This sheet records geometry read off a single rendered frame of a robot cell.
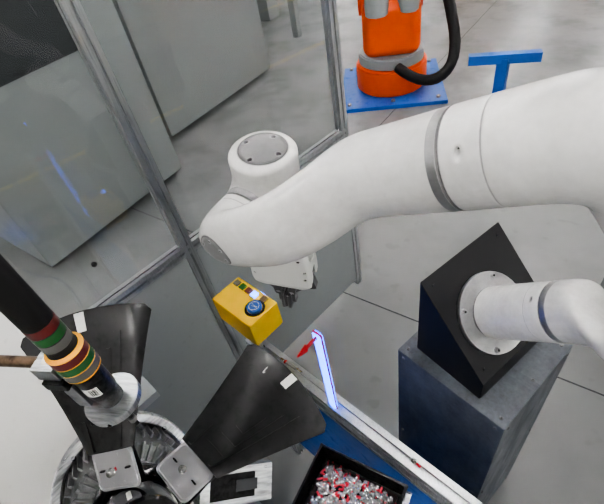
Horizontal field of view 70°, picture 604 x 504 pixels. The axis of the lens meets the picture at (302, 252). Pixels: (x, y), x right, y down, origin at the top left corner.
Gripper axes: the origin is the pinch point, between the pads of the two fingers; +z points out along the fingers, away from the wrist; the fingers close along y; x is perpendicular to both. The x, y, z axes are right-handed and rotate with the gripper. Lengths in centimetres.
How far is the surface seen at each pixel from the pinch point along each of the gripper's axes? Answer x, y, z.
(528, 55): -296, -88, 104
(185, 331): -24, 56, 79
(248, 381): 10.3, 7.3, 18.0
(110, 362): 18.6, 24.6, -0.5
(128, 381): 23.5, 14.2, -10.4
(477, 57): -295, -53, 107
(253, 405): 14.7, 4.7, 17.7
